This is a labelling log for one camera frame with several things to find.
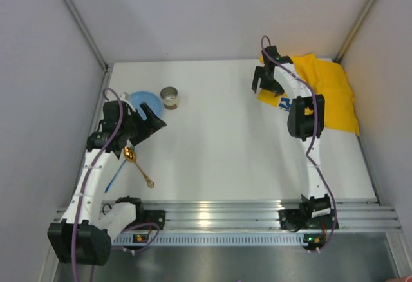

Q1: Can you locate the metal cup brown base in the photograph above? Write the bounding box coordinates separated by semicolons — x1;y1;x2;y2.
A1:
160;86;180;110

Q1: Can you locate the yellow Pikachu cloth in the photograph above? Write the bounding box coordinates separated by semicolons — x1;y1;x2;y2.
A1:
256;53;361;136

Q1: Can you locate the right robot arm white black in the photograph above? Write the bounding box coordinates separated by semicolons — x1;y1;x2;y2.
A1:
252;45;337;229

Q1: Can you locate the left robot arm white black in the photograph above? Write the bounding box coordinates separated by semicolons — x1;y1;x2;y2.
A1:
47;100;167;266

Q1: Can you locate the light blue plate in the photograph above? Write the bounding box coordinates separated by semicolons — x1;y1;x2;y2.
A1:
129;91;164;120

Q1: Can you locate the gold spoon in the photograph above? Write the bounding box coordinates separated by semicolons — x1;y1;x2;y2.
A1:
123;146;155;189

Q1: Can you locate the blue fork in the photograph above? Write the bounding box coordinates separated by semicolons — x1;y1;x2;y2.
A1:
104;146;135;193

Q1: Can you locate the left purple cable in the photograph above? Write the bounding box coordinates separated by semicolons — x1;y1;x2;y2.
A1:
70;88;160;282

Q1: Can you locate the purple cable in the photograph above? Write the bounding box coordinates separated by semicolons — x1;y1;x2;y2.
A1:
259;35;339;252
70;88;160;282

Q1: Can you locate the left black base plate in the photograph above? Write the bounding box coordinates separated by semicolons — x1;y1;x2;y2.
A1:
138;209;166;230

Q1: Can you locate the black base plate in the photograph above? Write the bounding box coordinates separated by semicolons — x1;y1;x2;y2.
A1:
138;209;166;230
278;209;337;232

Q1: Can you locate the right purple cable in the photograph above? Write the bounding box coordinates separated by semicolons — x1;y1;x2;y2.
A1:
259;35;339;252

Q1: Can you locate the slotted cable duct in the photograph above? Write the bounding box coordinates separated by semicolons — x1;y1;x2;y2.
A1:
113;233;323;247

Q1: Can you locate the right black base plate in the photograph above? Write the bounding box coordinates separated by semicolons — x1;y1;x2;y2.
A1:
278;209;337;232

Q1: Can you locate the right frame post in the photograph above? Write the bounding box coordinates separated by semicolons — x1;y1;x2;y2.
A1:
333;0;378;64

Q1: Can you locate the frame post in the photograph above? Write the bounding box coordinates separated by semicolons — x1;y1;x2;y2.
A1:
333;0;378;64
62;0;108;71

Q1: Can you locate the aluminium mounting rail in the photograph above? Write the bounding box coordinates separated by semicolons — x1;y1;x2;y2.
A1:
143;200;401;232

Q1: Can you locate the left frame post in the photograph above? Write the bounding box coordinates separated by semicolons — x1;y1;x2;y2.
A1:
62;0;108;71

